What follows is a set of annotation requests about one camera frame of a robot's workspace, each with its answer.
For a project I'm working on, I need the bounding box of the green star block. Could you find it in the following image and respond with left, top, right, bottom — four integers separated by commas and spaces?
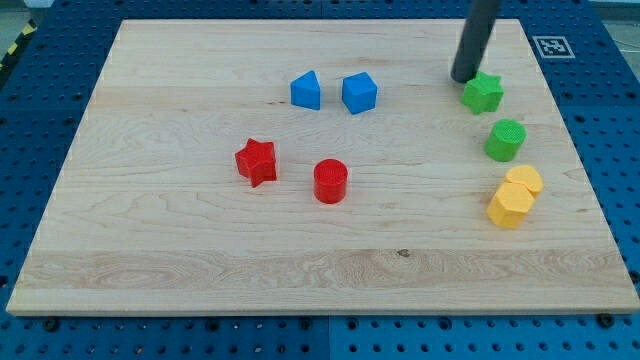
461, 71, 504, 115

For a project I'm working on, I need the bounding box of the yellow hexagon block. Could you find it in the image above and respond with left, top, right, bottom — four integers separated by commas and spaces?
486, 182, 535, 229

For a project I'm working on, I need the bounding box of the yellow half-round block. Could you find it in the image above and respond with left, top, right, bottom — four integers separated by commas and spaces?
504, 165, 544, 198

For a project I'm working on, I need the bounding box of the yellow black hazard tape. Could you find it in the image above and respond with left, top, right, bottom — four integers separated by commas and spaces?
1, 19, 38, 73

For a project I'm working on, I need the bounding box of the red star block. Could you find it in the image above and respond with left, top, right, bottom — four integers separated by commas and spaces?
235, 138, 277, 187

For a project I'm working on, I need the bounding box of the blue triangular block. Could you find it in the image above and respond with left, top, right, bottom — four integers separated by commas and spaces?
290, 70, 321, 110

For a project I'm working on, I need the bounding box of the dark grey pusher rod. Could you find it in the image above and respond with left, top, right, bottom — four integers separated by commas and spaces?
450, 0, 502, 83

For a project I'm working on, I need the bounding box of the red cylinder block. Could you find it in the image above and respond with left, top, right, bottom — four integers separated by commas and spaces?
313, 158, 348, 204

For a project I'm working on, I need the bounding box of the light wooden board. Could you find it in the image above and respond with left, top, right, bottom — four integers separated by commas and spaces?
7, 19, 639, 316

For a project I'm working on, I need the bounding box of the white fiducial marker tag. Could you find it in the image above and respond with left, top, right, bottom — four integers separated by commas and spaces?
533, 35, 575, 59

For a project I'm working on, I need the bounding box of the green cylinder block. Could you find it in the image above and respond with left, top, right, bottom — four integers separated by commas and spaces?
484, 119, 527, 162

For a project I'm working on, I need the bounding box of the blue cube block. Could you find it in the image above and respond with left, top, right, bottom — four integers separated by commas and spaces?
341, 72, 378, 114

